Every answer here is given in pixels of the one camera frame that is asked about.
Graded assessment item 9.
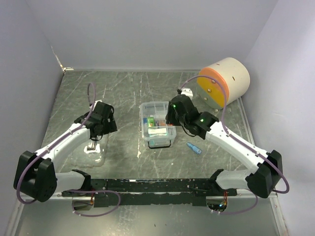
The green medicine box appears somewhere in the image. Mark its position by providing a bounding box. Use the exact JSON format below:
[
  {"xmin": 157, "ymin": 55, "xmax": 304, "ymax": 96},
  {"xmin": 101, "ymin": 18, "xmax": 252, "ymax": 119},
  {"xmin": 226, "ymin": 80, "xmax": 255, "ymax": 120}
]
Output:
[{"xmin": 147, "ymin": 117, "xmax": 156, "ymax": 127}]

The clear plastic divider tray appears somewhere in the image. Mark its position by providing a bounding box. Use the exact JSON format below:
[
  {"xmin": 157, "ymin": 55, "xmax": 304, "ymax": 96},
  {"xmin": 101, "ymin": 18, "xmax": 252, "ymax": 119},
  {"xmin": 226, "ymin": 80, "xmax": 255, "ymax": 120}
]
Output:
[{"xmin": 139, "ymin": 101, "xmax": 177, "ymax": 148}]

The clear plastic box lid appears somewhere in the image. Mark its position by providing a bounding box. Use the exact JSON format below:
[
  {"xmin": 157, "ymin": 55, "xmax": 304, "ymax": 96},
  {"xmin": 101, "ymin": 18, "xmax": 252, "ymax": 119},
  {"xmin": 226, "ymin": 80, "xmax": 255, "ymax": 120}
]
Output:
[{"xmin": 69, "ymin": 134, "xmax": 109, "ymax": 168}]

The white tube packet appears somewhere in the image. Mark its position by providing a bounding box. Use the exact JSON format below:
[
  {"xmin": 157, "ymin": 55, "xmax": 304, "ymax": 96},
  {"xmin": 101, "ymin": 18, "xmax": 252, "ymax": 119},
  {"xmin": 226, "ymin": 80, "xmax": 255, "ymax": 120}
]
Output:
[{"xmin": 148, "ymin": 128, "xmax": 168, "ymax": 137}]

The clear plastic storage box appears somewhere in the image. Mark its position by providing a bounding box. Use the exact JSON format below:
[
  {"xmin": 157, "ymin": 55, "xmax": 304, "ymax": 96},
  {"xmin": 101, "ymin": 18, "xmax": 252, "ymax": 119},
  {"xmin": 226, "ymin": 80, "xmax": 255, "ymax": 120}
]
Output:
[{"xmin": 141, "ymin": 115, "xmax": 177, "ymax": 149}]

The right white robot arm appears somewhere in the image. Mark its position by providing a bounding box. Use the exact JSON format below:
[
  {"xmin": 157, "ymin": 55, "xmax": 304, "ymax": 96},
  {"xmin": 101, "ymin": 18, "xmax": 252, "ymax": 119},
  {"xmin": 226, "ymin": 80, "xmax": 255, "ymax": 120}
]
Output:
[{"xmin": 166, "ymin": 94, "xmax": 283, "ymax": 198}]

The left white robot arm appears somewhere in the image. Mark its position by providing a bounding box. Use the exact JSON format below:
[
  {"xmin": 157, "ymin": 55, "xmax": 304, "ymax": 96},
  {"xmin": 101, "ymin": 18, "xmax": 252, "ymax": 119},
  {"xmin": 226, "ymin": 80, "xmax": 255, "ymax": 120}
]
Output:
[{"xmin": 13, "ymin": 100, "xmax": 117, "ymax": 204}]

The blue plastic applicator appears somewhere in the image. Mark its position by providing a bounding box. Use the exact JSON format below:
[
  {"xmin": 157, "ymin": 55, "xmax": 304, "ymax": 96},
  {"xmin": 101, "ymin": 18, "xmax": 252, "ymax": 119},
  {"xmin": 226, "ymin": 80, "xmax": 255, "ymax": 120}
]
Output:
[{"xmin": 187, "ymin": 142, "xmax": 202, "ymax": 154}]

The beige cylinder orange face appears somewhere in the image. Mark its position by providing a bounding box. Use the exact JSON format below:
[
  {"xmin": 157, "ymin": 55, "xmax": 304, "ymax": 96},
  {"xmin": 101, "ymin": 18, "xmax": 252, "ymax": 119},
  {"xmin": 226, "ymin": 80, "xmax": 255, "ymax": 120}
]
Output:
[{"xmin": 196, "ymin": 58, "xmax": 250, "ymax": 110}]

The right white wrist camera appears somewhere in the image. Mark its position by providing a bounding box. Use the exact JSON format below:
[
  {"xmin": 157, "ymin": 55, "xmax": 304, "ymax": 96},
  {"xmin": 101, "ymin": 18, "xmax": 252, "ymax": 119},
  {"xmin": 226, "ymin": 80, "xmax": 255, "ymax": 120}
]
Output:
[{"xmin": 177, "ymin": 88, "xmax": 193, "ymax": 99}]

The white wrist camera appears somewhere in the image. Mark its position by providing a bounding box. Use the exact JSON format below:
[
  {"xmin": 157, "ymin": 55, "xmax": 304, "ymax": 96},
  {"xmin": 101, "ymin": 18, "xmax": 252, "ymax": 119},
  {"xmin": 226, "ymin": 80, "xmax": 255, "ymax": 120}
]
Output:
[
  {"xmin": 89, "ymin": 100, "xmax": 103, "ymax": 108},
  {"xmin": 177, "ymin": 88, "xmax": 193, "ymax": 99}
]

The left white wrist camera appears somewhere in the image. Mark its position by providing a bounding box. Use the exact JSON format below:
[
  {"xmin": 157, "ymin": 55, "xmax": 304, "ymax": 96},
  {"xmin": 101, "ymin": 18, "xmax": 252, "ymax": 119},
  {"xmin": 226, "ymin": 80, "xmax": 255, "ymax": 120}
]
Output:
[{"xmin": 89, "ymin": 100, "xmax": 103, "ymax": 108}]

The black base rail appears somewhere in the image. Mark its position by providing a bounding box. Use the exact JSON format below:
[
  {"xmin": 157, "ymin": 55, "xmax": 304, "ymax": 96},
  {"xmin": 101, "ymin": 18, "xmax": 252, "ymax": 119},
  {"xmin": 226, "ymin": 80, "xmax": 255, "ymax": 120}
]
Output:
[{"xmin": 62, "ymin": 178, "xmax": 237, "ymax": 207}]

